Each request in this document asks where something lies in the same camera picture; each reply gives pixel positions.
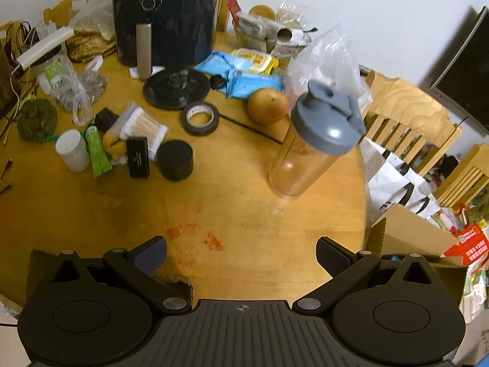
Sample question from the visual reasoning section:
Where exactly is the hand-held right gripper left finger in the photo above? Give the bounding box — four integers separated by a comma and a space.
50, 236, 193, 316

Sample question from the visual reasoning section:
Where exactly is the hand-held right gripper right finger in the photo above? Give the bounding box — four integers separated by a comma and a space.
292, 236, 438, 316

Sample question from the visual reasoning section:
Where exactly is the green tube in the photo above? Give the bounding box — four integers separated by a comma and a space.
84, 124, 113, 178

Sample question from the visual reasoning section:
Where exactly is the cardboard box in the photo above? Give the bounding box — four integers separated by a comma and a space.
27, 202, 470, 310

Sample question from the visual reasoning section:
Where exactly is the yellow wipes pack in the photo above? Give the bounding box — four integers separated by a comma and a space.
230, 48, 280, 76

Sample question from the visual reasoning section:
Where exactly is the black tape roll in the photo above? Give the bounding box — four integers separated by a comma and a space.
181, 101, 220, 137

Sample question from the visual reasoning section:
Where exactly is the green net bag of nuts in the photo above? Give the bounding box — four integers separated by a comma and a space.
17, 98, 58, 142

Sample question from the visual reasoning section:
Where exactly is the white long plastic case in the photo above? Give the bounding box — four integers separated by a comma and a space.
15, 28, 75, 70

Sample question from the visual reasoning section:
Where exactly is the brown crinkled paper bag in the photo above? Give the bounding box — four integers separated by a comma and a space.
68, 28, 117, 63

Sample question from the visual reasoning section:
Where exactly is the small black box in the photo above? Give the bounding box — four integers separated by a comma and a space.
126, 136, 151, 179

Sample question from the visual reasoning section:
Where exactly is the tangle of cables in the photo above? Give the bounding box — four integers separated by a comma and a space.
0, 20, 40, 144

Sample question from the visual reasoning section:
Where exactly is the wall television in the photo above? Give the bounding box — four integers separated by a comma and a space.
417, 5, 489, 137

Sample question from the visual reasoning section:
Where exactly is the pile of colourful packets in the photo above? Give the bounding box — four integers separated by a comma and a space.
430, 198, 489, 320

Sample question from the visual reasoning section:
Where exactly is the yellow lumpy object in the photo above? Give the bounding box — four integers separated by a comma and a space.
102, 132, 128, 162

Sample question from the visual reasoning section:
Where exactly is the white plastic bottle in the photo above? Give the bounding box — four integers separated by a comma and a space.
55, 129, 91, 172

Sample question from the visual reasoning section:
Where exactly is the basket of wrapped packets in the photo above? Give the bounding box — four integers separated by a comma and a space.
227, 0, 318, 55

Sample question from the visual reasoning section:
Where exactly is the white shopping bag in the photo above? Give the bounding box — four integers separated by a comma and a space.
360, 137, 443, 232

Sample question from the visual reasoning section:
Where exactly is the black usb cable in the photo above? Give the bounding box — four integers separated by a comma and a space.
0, 158, 15, 196

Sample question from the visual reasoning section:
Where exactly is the black round kettle base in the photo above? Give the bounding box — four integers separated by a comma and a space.
143, 67, 211, 110

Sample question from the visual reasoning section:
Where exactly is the black power cable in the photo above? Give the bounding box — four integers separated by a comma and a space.
219, 115, 284, 145

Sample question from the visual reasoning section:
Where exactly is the clear shaker bottle grey lid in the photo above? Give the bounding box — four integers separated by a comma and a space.
268, 80, 366, 199

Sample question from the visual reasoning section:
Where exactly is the cotton swabs pack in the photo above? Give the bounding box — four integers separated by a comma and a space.
118, 101, 169, 161

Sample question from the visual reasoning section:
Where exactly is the plastic bag of seeds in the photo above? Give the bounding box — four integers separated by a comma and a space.
49, 72, 108, 126

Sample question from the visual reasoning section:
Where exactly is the dark blue air fryer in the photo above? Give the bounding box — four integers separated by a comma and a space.
112, 0, 224, 78

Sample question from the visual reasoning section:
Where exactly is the round orange fruit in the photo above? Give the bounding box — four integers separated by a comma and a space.
248, 88, 289, 125

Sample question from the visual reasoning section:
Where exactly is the wooden chair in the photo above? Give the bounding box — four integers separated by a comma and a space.
435, 143, 489, 210
361, 69, 464, 174

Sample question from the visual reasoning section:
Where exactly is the black cylindrical cap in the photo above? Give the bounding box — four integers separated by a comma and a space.
156, 140, 195, 182

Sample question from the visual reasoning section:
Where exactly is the crumpled clear plastic bag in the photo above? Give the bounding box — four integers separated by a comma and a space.
72, 0, 115, 42

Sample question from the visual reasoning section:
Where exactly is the brown metal kettle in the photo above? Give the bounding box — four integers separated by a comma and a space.
0, 39, 18, 120

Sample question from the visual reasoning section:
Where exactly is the white strip loop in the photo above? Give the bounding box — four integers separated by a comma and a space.
129, 66, 166, 80

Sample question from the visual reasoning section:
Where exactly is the blue wet wipes pack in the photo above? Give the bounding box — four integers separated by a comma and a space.
225, 72, 286, 101
194, 51, 251, 77

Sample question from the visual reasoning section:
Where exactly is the red printed carton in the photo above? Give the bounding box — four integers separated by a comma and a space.
443, 225, 489, 267

